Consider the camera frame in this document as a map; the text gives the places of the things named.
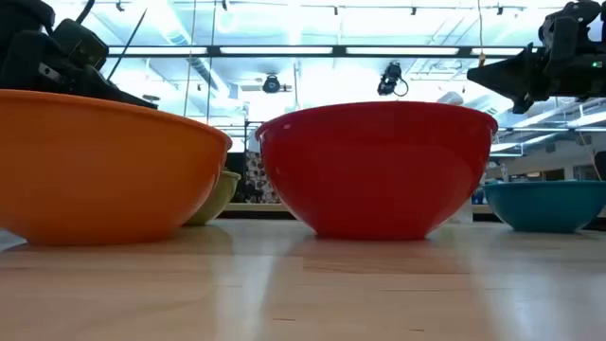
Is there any orange plastic bowl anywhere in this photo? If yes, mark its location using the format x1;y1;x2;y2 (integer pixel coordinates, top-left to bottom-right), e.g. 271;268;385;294
0;88;234;246

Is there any red plastic bowl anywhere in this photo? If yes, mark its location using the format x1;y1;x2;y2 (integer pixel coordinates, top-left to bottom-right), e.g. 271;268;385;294
255;100;499;242

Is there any green plastic bowl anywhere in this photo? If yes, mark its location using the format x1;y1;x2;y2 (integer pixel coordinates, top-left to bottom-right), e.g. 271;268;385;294
184;170;242;226

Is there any yellow hanging cable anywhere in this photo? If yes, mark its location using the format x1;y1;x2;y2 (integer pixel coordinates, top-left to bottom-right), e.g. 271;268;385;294
476;0;488;68

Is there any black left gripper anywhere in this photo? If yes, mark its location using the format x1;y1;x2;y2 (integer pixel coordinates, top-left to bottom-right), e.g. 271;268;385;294
0;45;159;111

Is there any black overhead frame bar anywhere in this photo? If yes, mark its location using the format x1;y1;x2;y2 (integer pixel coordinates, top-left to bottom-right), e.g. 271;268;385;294
106;44;541;60

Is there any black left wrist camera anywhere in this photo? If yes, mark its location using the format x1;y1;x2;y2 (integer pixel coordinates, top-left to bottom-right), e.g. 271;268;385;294
50;18;111;72

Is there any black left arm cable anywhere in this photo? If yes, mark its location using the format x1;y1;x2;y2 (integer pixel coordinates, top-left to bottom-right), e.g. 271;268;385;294
106;8;149;82

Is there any black table edge rail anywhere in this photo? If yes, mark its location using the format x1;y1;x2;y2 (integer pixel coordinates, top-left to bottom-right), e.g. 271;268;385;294
217;210;606;232

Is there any teal blue plastic bowl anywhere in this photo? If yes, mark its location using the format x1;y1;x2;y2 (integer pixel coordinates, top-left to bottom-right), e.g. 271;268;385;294
482;179;606;234

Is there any black overhead camera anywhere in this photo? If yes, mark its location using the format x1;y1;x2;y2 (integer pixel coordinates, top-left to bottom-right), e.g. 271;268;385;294
376;61;410;99

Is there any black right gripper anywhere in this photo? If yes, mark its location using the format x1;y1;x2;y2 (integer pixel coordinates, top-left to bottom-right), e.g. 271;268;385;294
466;45;586;116

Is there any patterned fabric panel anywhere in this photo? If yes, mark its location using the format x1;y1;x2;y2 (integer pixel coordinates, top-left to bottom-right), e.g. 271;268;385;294
244;151;281;205

